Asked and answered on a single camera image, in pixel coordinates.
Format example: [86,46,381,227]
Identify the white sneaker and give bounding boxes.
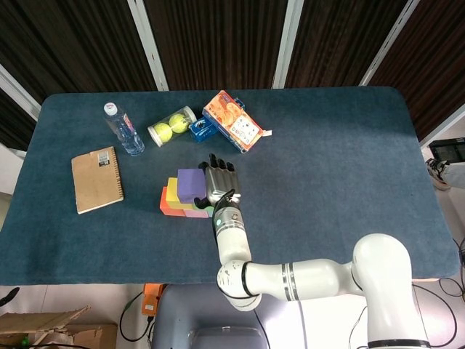
[425,158,451,190]

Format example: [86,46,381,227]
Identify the white metal frame post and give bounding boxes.
[272,0,304,89]
[126,0,169,92]
[359,0,424,87]
[0,64,41,121]

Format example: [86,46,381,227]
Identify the yellow foam cube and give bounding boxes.
[165,177,195,211]

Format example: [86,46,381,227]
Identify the person's leg grey trousers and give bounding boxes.
[445,159,465,190]

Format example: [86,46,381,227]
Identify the orange foam cube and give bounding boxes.
[159,186,188,217]

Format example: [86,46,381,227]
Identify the black floor cable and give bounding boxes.
[118,290,155,342]

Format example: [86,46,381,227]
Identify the purple foam cube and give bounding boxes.
[177,168,208,204]

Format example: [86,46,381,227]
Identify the black box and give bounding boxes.
[428,137,465,163]

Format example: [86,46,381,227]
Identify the brown cardboard box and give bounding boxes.
[0,305,119,349]

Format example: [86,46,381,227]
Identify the black right hand cable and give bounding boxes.
[211,188,235,248]

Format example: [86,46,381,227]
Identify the blue Oreo box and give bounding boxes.
[188,115,219,145]

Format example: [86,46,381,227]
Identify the orange cracker box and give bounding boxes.
[201,89,263,154]

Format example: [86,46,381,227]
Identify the yellow-green tennis ball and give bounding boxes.
[153,122,173,143]
[169,113,187,134]

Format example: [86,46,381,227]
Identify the brown spiral notebook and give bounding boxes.
[70,145,125,214]

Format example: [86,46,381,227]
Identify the clear plastic water bottle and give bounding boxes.
[102,102,145,157]

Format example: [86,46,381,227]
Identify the orange device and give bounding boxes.
[139,283,164,317]

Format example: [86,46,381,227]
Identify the clear tennis ball tube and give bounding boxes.
[147,105,198,148]

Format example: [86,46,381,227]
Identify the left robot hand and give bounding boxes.
[0,286,21,306]

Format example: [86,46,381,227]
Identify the grey robot torso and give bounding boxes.
[152,283,308,349]

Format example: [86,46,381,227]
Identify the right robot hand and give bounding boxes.
[193,153,243,211]

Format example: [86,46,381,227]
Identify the dark blue tablecloth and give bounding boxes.
[0,86,461,286]

